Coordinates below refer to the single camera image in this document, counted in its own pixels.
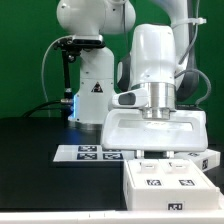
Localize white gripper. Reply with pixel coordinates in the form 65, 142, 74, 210
101, 109, 208, 159

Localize white door panel front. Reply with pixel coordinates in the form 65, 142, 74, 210
123, 159, 177, 194

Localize white door panel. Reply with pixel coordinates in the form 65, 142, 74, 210
123, 159, 177, 194
159, 159, 215, 190

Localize white cabinet body box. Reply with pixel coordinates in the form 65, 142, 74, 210
122, 159, 221, 212

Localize white cabinet top block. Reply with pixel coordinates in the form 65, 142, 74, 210
175, 149, 221, 172

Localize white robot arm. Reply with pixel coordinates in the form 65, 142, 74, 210
56, 0, 208, 152

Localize white L-shaped fence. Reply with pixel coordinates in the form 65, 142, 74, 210
0, 195, 224, 224

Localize white marker sheet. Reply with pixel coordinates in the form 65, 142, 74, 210
53, 145, 135, 162

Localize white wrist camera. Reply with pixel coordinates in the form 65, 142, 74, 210
111, 88, 148, 108

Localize black base cables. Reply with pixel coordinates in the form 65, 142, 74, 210
21, 98, 75, 119

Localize black camera on stand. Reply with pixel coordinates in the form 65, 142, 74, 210
53, 36, 105, 118

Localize grey camera cable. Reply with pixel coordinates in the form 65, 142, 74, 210
40, 35, 73, 118

